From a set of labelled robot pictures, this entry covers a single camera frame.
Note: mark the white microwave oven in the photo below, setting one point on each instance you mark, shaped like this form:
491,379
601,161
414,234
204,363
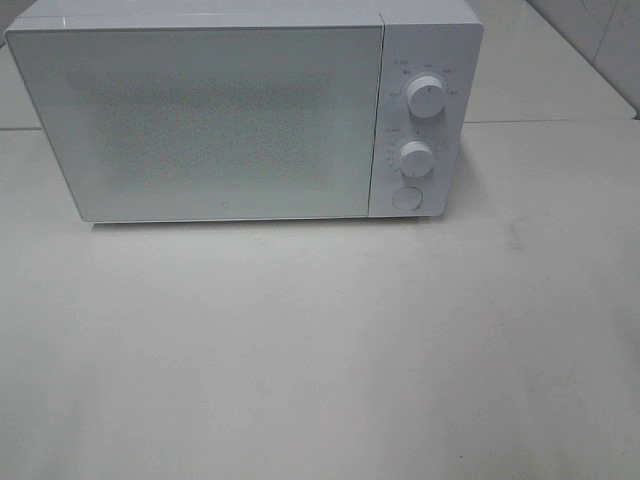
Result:
446,47

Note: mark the white round door button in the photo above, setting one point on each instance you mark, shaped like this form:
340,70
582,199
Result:
408,198

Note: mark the white microwave door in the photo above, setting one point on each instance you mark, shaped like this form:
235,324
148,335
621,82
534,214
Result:
196,125

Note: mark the white microwave knob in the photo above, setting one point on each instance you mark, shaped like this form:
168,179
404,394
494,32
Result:
415,159
426,96

